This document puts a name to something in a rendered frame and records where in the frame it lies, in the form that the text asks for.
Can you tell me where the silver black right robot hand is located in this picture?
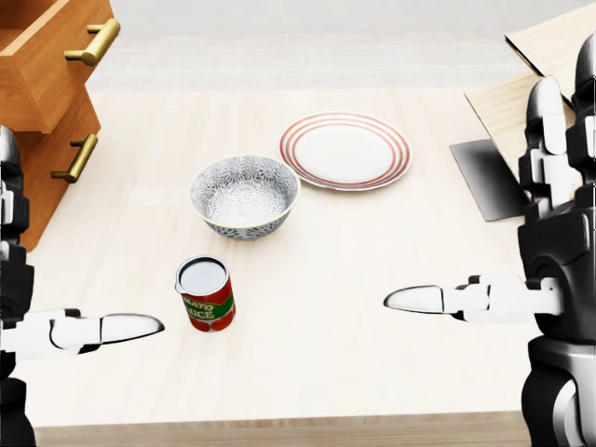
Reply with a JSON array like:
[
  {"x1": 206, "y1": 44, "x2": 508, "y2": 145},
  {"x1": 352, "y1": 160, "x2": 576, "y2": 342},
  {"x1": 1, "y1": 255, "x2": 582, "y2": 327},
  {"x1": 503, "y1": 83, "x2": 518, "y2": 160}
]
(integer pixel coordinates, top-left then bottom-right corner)
[{"x1": 383, "y1": 32, "x2": 596, "y2": 346}]

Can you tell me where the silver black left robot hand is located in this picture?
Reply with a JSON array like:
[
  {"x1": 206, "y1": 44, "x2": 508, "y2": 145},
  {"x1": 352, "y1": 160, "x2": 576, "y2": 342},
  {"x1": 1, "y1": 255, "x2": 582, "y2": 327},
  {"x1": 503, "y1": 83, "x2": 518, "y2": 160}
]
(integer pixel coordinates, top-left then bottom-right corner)
[{"x1": 0, "y1": 124, "x2": 166, "y2": 381}]

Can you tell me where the wooden cabinet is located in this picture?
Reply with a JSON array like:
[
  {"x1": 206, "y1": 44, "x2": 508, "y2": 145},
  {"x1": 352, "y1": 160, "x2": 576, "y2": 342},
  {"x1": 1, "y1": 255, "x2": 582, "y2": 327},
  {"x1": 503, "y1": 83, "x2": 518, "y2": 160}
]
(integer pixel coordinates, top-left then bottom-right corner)
[{"x1": 0, "y1": 0, "x2": 122, "y2": 253}]

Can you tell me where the closed wooden drawer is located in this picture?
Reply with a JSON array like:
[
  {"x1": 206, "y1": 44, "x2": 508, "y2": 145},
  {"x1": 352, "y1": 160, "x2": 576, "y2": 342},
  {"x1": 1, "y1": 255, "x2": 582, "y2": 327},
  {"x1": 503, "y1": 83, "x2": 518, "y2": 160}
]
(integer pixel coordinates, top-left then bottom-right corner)
[{"x1": 17, "y1": 85, "x2": 102, "y2": 246}]

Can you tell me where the open wooden drawer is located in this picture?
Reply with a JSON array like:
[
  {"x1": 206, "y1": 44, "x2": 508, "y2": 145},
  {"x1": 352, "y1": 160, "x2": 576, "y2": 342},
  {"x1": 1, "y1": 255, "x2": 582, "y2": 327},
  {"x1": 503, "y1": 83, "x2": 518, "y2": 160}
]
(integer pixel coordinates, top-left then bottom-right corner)
[{"x1": 0, "y1": 0, "x2": 116, "y2": 136}]

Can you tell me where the pale wooden slat tray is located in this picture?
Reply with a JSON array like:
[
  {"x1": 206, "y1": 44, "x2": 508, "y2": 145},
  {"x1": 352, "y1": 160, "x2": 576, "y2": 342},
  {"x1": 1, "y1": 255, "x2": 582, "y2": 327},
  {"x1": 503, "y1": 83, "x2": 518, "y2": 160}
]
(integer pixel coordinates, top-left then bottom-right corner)
[{"x1": 449, "y1": 3, "x2": 596, "y2": 223}]

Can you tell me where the red tomato sauce tin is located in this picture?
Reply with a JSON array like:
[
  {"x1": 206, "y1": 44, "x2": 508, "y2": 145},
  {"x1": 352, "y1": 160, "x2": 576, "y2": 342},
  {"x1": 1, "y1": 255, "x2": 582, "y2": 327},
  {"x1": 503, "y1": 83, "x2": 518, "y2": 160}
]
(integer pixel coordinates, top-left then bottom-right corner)
[{"x1": 174, "y1": 254, "x2": 237, "y2": 333}]

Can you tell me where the white plate with red rings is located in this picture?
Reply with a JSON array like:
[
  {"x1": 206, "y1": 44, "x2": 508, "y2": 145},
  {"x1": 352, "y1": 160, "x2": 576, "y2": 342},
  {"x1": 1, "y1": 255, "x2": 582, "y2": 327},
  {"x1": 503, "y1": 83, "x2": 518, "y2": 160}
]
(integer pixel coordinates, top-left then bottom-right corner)
[{"x1": 278, "y1": 111, "x2": 413, "y2": 192}]

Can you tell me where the grey floral patterned bowl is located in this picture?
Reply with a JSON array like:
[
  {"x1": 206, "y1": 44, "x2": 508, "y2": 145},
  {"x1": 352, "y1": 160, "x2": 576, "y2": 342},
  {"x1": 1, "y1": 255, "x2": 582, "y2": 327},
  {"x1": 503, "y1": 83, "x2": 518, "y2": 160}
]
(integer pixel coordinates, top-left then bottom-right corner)
[{"x1": 187, "y1": 155, "x2": 302, "y2": 241}]

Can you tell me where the brass drawer handle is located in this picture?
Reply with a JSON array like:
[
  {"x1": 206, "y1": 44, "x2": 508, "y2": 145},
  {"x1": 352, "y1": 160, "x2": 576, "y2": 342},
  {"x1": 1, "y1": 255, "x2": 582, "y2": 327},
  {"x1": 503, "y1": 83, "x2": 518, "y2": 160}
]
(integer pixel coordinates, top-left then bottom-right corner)
[
  {"x1": 63, "y1": 18, "x2": 122, "y2": 67},
  {"x1": 50, "y1": 133, "x2": 100, "y2": 184}
]

